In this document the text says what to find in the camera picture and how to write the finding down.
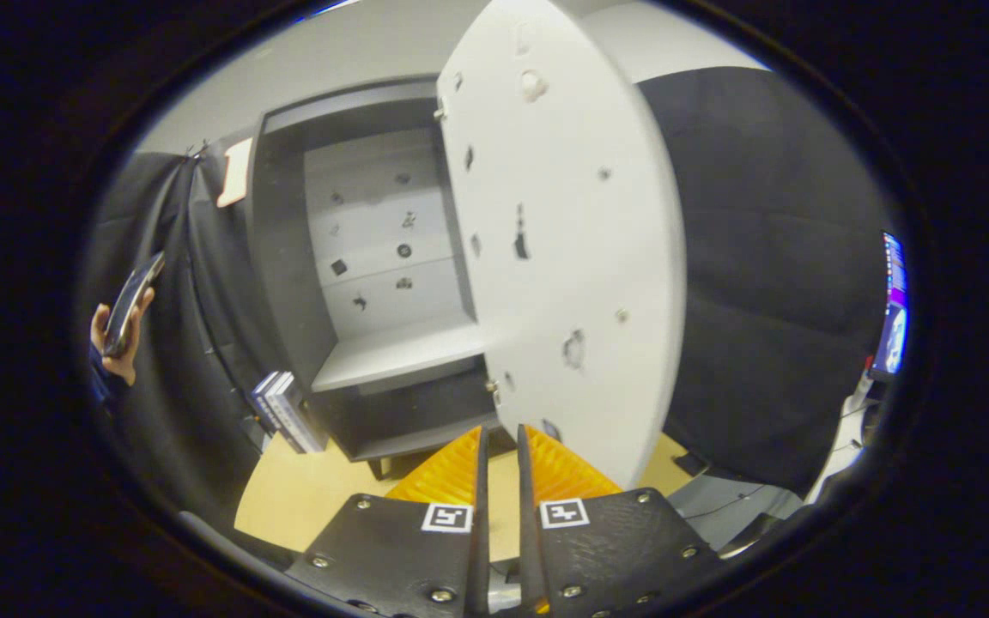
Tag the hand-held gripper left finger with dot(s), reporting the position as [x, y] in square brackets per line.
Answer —
[481, 549]

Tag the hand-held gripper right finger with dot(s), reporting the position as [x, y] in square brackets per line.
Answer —
[529, 549]

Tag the white cabinet door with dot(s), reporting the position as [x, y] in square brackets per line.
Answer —
[563, 257]

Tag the dark smartphone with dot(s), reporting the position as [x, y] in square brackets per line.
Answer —
[130, 300]

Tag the white and blue book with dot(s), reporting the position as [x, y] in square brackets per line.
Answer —
[264, 399]
[297, 416]

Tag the dark grey cabinet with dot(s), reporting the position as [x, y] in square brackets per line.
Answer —
[288, 300]

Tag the black backdrop cloth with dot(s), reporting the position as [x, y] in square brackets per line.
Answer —
[761, 257]

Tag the computer monitor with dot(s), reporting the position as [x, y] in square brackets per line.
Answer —
[894, 309]

